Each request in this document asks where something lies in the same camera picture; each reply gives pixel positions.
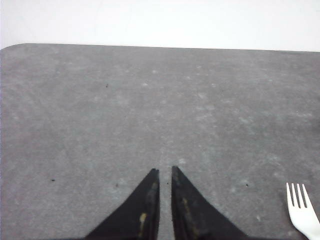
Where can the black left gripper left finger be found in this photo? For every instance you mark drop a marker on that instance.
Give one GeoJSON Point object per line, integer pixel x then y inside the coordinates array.
{"type": "Point", "coordinates": [137, 218]}

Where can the white plastic fork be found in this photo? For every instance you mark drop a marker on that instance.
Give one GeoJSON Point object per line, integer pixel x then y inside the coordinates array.
{"type": "Point", "coordinates": [301, 212]}

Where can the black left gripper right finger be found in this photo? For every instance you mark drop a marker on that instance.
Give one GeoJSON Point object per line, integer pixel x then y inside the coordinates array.
{"type": "Point", "coordinates": [193, 217]}

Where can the grey table mat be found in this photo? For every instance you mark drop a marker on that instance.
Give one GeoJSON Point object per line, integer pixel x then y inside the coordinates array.
{"type": "Point", "coordinates": [81, 126]}

